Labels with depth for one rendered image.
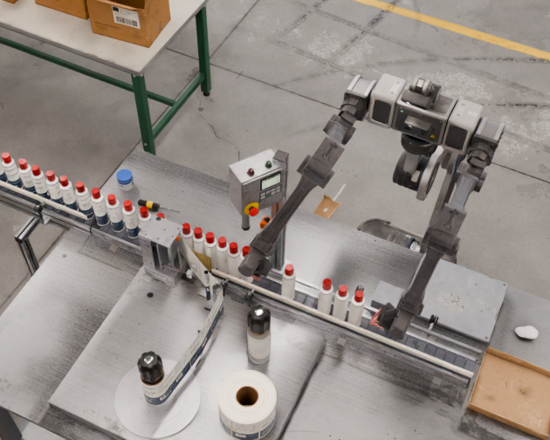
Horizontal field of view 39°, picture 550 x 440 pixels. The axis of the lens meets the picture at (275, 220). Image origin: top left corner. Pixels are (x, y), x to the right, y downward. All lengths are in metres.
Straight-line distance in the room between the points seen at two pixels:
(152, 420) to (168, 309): 0.46
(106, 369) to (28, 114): 2.56
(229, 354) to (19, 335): 0.82
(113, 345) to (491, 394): 1.42
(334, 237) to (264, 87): 2.04
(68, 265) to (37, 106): 2.08
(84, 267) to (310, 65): 2.60
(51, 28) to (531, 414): 3.10
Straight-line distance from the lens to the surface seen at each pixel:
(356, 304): 2.93
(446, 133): 2.95
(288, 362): 2.97
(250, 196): 2.76
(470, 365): 3.07
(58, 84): 5.39
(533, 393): 3.13
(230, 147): 4.83
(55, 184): 3.37
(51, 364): 3.13
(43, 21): 4.61
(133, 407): 2.92
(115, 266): 3.31
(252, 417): 2.72
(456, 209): 2.52
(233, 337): 3.02
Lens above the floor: 3.51
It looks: 52 degrees down
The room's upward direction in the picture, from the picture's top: 1 degrees clockwise
